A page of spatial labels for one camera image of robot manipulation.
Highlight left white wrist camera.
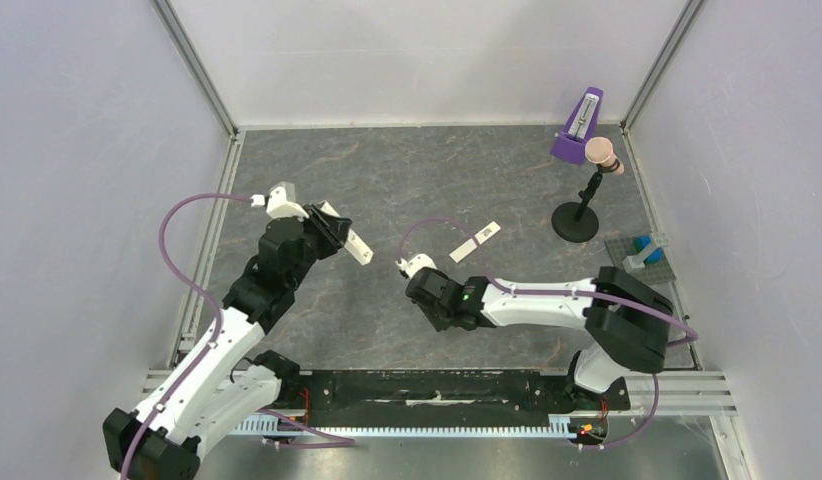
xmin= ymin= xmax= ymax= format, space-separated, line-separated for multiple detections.
xmin=250 ymin=181 xmax=309 ymax=220

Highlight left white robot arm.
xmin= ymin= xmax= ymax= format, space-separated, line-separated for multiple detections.
xmin=103 ymin=203 xmax=353 ymax=479

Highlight white slotted cable duct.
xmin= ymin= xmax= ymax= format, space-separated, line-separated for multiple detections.
xmin=230 ymin=413 xmax=602 ymax=441

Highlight purple metronome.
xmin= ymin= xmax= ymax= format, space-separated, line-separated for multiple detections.
xmin=550 ymin=87 xmax=604 ymax=165

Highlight white remote control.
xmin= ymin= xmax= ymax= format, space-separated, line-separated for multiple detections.
xmin=318 ymin=200 xmax=373 ymax=266

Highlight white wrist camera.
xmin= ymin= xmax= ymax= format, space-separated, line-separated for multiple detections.
xmin=395 ymin=253 xmax=437 ymax=280
xmin=250 ymin=181 xmax=309 ymax=220

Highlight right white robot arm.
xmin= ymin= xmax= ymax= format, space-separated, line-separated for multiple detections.
xmin=405 ymin=266 xmax=673 ymax=408

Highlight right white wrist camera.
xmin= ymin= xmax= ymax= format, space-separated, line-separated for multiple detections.
xmin=395 ymin=253 xmax=437 ymax=280

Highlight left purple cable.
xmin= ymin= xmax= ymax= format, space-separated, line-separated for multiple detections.
xmin=119 ymin=192 xmax=356 ymax=480

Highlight white remote battery cover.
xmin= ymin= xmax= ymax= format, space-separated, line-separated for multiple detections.
xmin=449 ymin=221 xmax=501 ymax=264

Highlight black stand with pink head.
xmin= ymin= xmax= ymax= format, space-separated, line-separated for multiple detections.
xmin=550 ymin=137 xmax=625 ymax=243

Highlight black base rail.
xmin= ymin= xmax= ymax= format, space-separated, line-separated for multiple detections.
xmin=253 ymin=350 xmax=631 ymax=428

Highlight grey brick baseplate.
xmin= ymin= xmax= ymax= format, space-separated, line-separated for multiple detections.
xmin=604 ymin=233 xmax=676 ymax=285

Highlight blue and grey bricks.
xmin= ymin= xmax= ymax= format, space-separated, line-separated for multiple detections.
xmin=623 ymin=233 xmax=669 ymax=273

